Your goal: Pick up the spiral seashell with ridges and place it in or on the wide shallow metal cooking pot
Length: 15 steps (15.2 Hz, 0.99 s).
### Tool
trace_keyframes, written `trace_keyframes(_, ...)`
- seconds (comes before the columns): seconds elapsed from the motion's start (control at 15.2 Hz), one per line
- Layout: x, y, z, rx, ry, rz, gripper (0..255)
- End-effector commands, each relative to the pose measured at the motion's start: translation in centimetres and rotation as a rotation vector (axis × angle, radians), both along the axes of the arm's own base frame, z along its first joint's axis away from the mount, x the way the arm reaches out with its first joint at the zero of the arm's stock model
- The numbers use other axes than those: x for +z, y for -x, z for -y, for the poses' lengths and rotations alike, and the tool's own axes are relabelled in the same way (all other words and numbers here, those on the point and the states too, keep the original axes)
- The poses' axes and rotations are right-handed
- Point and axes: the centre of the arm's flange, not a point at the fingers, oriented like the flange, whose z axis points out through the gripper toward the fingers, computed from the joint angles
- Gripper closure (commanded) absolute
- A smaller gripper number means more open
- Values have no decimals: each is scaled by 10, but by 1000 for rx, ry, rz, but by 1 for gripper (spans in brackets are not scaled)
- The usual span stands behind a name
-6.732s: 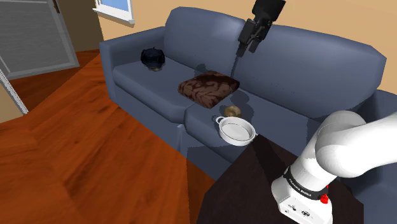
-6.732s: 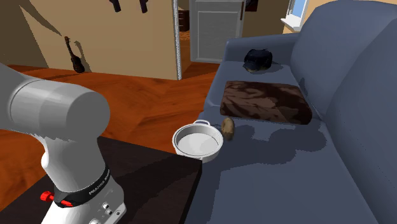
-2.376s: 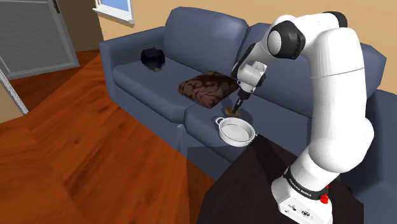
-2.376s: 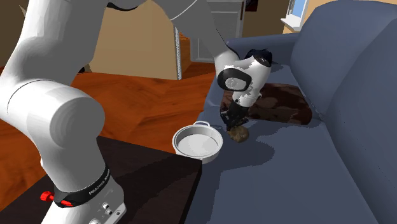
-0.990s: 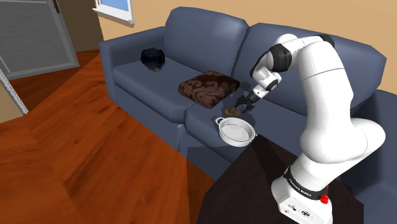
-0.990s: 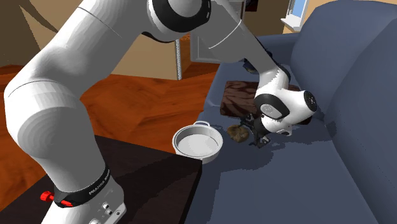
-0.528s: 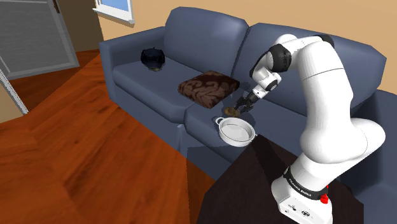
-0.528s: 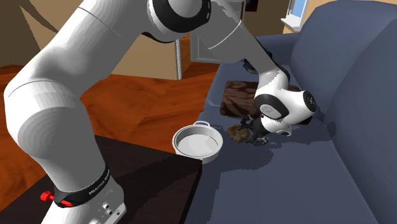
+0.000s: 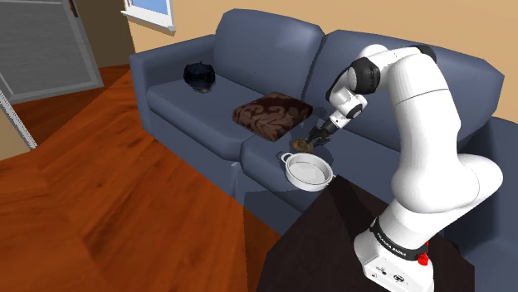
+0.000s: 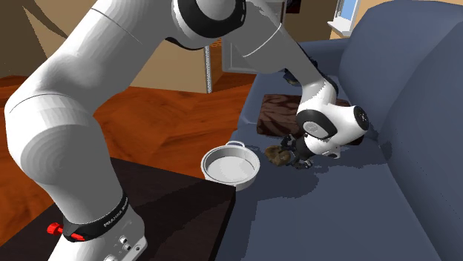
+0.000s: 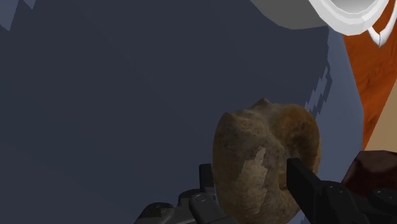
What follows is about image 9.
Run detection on white pot with handles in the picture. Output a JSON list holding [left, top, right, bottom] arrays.
[[281, 152, 335, 192]]

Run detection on small brown round object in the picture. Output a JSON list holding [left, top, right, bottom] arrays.
[[291, 139, 315, 153]]

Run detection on blue sofa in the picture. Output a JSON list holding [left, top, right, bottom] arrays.
[[129, 8, 518, 292]]

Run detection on dark blue cap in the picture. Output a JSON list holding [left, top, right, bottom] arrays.
[[183, 61, 217, 94]]

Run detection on grey door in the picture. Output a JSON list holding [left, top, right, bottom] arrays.
[[0, 0, 105, 105]]

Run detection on white framed window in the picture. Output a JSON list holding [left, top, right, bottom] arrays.
[[121, 0, 178, 33]]

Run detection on brown patterned cushion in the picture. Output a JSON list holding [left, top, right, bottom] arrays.
[[232, 91, 314, 143]]

